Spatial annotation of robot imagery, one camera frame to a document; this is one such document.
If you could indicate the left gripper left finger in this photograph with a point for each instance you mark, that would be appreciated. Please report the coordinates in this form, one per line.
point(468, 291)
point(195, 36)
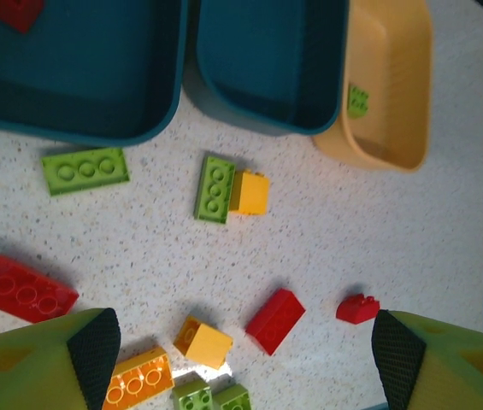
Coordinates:
point(23, 367)

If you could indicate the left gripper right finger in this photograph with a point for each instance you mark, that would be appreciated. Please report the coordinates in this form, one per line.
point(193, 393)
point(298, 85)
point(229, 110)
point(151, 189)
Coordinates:
point(459, 371)

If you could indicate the long red lego brick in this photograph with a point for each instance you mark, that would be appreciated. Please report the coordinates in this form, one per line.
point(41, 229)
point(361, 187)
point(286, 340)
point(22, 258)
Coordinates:
point(23, 290)

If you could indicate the long orange lego brick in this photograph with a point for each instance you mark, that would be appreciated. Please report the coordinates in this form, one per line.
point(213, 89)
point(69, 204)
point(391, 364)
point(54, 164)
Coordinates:
point(138, 380)

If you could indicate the red sloped lego brick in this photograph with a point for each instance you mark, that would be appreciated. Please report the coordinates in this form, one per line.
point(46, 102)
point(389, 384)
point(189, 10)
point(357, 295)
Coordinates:
point(356, 308)

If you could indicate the small green lego brick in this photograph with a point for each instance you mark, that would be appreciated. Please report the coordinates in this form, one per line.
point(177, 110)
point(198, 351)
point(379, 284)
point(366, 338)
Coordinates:
point(192, 397)
point(232, 399)

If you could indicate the yellow lego brick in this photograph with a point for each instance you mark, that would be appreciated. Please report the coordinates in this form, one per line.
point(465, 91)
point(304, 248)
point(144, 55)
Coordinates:
point(249, 194)
point(204, 343)

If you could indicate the long green lego brick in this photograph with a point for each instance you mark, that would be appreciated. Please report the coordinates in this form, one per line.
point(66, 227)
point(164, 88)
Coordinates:
point(85, 171)

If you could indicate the teal plastic container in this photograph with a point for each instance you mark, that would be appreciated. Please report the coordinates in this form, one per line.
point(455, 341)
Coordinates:
point(74, 64)
point(266, 55)

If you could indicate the cream yellow plastic container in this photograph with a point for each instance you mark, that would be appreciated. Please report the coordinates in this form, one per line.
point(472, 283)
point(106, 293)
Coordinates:
point(395, 64)

